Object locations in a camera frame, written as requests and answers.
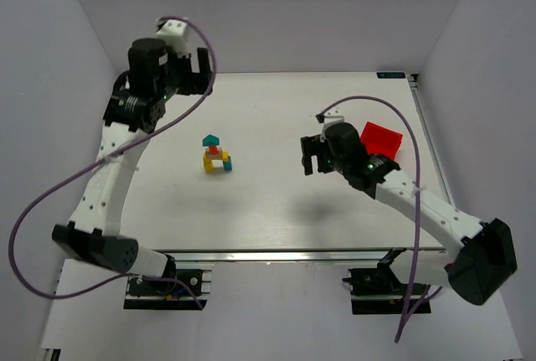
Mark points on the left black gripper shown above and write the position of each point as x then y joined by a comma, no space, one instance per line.
194,80

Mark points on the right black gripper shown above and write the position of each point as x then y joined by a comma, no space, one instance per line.
312,153

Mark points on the red plastic bin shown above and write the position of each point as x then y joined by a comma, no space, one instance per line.
380,140

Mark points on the teal triangle block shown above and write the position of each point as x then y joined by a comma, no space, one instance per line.
210,140

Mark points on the teal rectangular block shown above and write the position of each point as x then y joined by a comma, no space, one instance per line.
228,164

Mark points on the natural wood block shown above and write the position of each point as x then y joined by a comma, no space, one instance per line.
216,156

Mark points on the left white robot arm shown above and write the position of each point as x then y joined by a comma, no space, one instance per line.
93,232

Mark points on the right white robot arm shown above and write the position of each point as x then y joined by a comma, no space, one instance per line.
481,255

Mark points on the right blue corner sticker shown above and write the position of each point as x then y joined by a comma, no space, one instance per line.
390,75

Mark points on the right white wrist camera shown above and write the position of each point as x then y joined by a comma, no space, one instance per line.
330,117

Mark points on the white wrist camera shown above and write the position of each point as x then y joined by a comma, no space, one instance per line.
174,33
330,117

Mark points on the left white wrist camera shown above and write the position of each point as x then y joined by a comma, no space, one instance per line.
174,33

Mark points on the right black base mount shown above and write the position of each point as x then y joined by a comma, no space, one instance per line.
376,290

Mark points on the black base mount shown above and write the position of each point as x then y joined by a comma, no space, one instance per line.
192,295
376,290

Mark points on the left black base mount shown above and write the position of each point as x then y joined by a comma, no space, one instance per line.
192,295

